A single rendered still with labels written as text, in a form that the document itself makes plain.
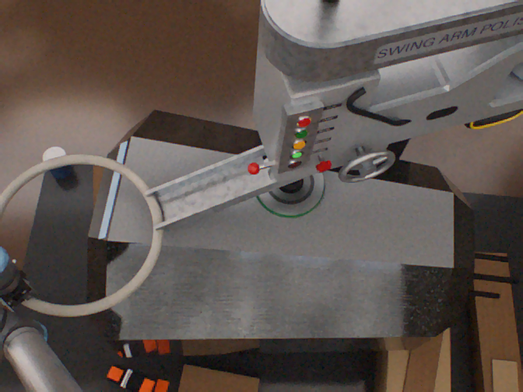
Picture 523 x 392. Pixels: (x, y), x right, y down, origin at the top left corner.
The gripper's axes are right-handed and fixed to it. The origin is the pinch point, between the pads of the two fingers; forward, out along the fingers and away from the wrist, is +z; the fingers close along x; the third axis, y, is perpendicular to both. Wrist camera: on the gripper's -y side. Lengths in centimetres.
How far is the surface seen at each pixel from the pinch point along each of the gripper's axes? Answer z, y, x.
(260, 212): -1, 32, 66
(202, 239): 0, 26, 48
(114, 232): 1.6, 5.0, 31.5
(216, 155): -1, 9, 71
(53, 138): 91, -80, 59
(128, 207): 1.3, 2.1, 39.8
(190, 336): 23, 41, 28
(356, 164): -46, 49, 75
